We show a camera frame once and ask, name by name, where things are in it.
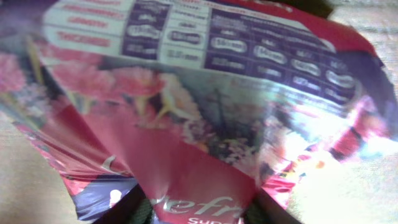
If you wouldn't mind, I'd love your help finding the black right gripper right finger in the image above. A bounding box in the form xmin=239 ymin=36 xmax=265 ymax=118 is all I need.
xmin=242 ymin=189 xmax=302 ymax=224

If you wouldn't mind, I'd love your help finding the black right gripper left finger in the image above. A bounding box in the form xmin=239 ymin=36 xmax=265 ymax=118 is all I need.
xmin=93 ymin=185 xmax=154 ymax=224

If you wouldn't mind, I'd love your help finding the purple sanitary pad pack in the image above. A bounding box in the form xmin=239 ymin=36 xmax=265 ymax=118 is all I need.
xmin=1 ymin=0 xmax=397 ymax=223

